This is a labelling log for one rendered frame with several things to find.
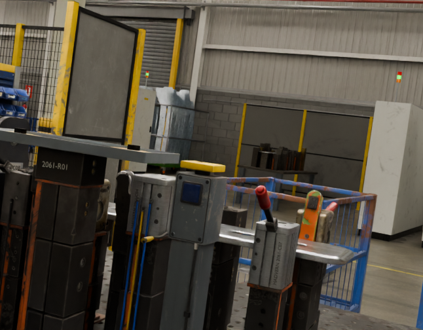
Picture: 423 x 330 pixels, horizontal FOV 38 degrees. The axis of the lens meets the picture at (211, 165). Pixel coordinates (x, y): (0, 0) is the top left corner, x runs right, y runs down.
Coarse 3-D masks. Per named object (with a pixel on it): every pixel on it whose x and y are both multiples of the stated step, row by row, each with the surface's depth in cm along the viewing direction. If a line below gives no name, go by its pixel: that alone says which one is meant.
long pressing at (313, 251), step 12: (108, 216) 137; (228, 228) 140; (240, 228) 143; (228, 240) 127; (240, 240) 126; (252, 240) 125; (300, 240) 136; (300, 252) 121; (312, 252) 121; (324, 252) 125; (336, 252) 127; (348, 252) 131; (336, 264) 120
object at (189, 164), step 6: (186, 162) 101; (192, 162) 100; (198, 162) 101; (204, 162) 104; (192, 168) 100; (198, 168) 100; (204, 168) 100; (210, 168) 99; (216, 168) 100; (222, 168) 103; (198, 174) 102; (204, 174) 102
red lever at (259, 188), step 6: (258, 186) 102; (258, 192) 101; (264, 192) 101; (258, 198) 102; (264, 198) 102; (264, 204) 103; (270, 204) 105; (264, 210) 106; (270, 210) 107; (270, 216) 108; (270, 222) 110; (276, 222) 110; (270, 228) 110; (276, 228) 111
